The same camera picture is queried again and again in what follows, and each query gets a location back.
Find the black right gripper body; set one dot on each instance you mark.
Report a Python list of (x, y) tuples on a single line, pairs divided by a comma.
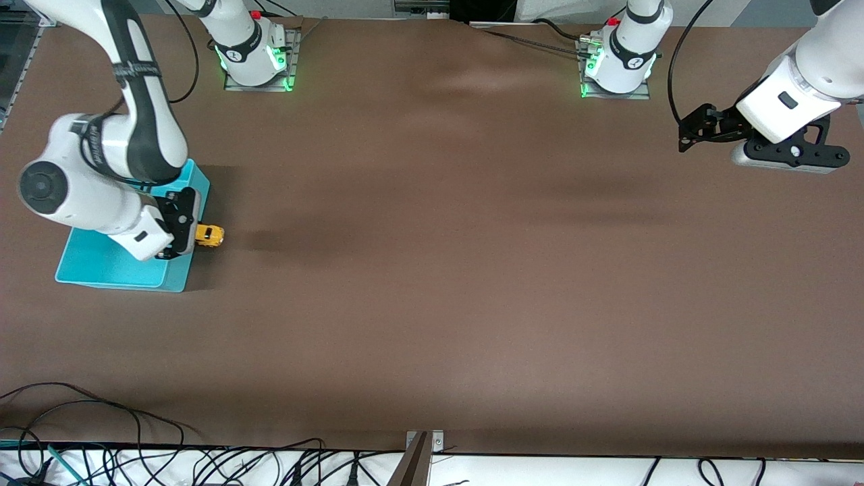
[(177, 214)]

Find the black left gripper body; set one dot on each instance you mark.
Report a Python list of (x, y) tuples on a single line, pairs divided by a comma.
[(721, 123)]

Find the yellow beetle toy car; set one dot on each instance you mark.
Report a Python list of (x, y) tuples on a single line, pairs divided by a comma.
[(210, 235)]

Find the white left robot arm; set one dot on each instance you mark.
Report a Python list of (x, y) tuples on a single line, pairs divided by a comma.
[(783, 101)]

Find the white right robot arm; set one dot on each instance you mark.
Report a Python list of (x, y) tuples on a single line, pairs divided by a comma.
[(74, 189)]

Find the teal plastic bin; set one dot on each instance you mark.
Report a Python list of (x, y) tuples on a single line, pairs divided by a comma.
[(101, 270)]

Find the grey metal box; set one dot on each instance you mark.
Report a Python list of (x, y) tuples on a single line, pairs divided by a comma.
[(418, 8)]

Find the grey metal bar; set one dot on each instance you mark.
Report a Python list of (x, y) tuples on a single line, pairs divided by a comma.
[(412, 469)]

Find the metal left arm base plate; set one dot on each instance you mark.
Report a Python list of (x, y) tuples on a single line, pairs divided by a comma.
[(607, 96)]

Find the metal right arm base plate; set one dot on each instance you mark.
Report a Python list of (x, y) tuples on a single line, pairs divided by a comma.
[(294, 50)]

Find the aluminium frame profile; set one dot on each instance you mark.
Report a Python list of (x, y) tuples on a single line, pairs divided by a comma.
[(20, 40)]

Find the small metal bracket plate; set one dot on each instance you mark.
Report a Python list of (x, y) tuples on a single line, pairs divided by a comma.
[(435, 440)]

